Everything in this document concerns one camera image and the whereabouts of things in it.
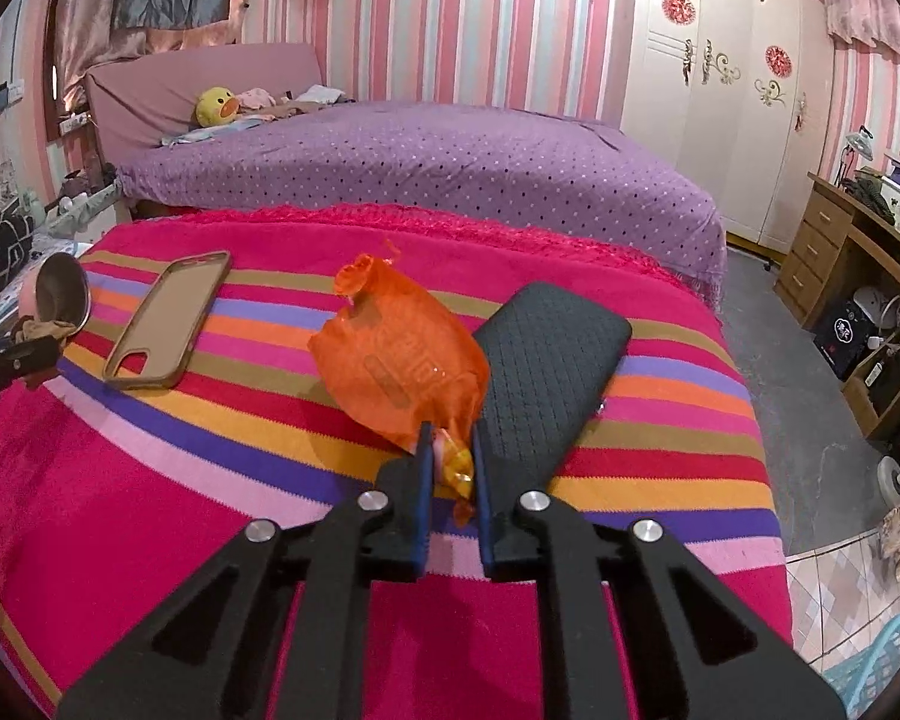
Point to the wall power strip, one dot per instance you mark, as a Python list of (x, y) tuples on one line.
[(73, 124)]

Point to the striped pink blanket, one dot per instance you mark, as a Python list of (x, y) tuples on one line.
[(157, 502)]

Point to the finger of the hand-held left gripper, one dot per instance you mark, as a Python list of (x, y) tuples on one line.
[(15, 371)]

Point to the wooden desk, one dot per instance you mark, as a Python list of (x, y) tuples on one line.
[(810, 240)]

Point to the purple dotted bed cover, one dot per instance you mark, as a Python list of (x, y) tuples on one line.
[(420, 165)]

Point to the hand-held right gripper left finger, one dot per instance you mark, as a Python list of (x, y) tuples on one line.
[(420, 499)]

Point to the pink mug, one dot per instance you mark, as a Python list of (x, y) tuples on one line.
[(60, 292)]

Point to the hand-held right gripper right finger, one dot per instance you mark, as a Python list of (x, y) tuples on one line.
[(484, 499)]

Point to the pink cloth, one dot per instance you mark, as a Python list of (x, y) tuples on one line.
[(255, 98)]

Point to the pink covered headboard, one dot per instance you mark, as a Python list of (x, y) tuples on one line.
[(157, 97)]

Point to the brown paper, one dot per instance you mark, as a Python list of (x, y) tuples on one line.
[(45, 328)]

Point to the black textured pouch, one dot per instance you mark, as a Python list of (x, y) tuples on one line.
[(555, 360)]

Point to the yellow duck plush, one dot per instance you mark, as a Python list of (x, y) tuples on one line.
[(216, 106)]

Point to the white wardrobe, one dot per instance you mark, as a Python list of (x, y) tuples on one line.
[(720, 127)]

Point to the white cloth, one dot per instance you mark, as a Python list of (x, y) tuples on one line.
[(319, 94)]

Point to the orange plastic bag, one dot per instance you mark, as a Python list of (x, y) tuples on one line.
[(397, 360)]

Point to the desk lamp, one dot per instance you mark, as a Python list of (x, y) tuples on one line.
[(856, 150)]

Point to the black box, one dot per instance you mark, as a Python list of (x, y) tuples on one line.
[(844, 337)]

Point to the light blue plastic basket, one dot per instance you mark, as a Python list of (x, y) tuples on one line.
[(870, 679)]

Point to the pink satin curtain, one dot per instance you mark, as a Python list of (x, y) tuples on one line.
[(82, 15)]

